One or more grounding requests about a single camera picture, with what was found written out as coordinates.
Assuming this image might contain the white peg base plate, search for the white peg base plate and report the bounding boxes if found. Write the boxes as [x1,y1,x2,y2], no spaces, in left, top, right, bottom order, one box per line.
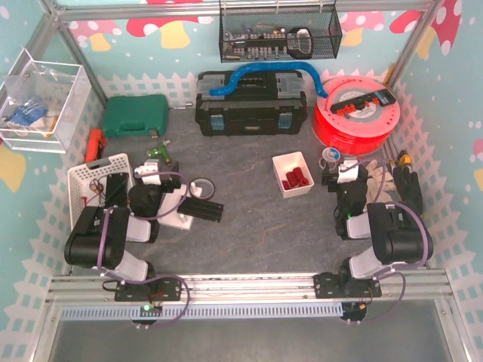
[158,184,193,230]

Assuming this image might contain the black aluminium extrusion profile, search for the black aluminium extrusion profile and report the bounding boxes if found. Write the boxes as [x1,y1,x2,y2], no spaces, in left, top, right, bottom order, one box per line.
[177,198,224,222]

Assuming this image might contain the brown tape roll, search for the brown tape roll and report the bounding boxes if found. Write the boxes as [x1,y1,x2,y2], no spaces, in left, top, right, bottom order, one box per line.
[189,177,216,201]

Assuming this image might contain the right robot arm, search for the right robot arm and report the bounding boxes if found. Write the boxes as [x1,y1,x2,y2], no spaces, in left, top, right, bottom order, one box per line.
[313,166,434,299]

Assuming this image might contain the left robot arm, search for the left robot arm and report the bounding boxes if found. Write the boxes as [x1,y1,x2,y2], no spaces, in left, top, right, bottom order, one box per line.
[64,172,182,290]

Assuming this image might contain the white spring box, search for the white spring box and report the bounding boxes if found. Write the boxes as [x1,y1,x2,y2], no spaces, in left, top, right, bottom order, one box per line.
[272,152,315,198]

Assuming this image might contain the green small motor part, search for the green small motor part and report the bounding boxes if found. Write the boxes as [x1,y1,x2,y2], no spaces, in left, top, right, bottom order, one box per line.
[146,140,171,166]

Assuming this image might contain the white work glove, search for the white work glove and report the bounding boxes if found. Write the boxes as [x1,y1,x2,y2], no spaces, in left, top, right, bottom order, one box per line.
[365,160,396,204]

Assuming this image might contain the black board in basket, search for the black board in basket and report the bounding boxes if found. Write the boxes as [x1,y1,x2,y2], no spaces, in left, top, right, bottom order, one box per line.
[104,173,129,208]

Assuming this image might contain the red filament spool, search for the red filament spool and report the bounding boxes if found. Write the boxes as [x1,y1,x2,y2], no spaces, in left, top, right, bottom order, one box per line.
[312,75,401,155]

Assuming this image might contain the black work glove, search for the black work glove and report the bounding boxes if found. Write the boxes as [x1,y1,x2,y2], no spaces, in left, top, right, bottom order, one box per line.
[393,166,423,216]

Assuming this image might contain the green plastic case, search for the green plastic case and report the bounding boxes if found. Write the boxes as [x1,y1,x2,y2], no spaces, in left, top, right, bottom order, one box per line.
[100,94,169,139]

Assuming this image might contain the white perforated basket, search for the white perforated basket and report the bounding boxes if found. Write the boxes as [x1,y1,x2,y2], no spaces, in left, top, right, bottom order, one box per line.
[68,153,134,228]

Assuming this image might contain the black red terminal strip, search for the black red terminal strip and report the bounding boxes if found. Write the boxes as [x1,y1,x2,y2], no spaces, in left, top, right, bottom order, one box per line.
[330,88,396,115]

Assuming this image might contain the black toolbox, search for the black toolbox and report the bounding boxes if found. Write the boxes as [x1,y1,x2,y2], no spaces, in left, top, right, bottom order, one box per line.
[195,71,307,137]

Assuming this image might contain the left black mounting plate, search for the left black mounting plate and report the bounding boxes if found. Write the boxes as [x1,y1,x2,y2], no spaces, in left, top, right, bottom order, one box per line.
[114,274,183,303]

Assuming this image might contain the black mounting plate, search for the black mounting plate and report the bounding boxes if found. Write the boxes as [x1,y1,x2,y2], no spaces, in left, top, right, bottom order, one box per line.
[114,274,183,303]
[312,272,382,299]

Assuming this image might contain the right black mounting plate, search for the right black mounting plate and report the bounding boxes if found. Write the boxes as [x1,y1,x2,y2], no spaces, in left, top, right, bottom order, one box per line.
[312,272,382,299]

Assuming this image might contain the blue white cloth glove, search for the blue white cloth glove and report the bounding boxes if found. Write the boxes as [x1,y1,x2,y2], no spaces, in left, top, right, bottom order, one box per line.
[7,99,48,129]

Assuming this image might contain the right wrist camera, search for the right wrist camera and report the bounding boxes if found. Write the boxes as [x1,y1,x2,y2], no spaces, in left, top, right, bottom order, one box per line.
[337,159,359,184]

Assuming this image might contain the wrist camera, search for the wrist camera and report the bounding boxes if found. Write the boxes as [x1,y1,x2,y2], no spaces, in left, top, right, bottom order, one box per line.
[337,159,359,184]
[134,159,162,186]

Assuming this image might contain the solder wire spool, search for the solder wire spool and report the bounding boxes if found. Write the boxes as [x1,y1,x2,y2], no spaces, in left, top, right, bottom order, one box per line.
[319,147,341,170]

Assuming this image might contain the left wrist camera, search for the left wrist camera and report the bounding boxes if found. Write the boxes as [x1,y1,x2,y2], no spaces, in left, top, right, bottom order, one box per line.
[134,159,162,186]

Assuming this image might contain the orange handled tool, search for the orange handled tool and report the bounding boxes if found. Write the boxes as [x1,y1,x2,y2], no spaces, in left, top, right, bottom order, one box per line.
[85,127,106,163]

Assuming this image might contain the blue corrugated hose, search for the blue corrugated hose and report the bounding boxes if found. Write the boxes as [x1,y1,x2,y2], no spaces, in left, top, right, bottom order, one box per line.
[209,62,328,99]

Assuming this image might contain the grey slotted cable duct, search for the grey slotted cable duct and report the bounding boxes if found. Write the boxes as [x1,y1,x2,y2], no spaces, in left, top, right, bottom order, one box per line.
[60,302,343,321]

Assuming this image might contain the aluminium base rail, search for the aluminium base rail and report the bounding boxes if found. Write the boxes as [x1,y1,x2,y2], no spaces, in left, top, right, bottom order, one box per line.
[46,268,454,305]

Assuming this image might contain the clear acrylic wall box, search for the clear acrylic wall box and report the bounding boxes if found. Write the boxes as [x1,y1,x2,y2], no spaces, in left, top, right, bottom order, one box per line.
[1,49,91,154]

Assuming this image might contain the black wire mesh basket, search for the black wire mesh basket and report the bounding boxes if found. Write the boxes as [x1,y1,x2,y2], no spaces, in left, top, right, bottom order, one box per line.
[218,5,343,63]

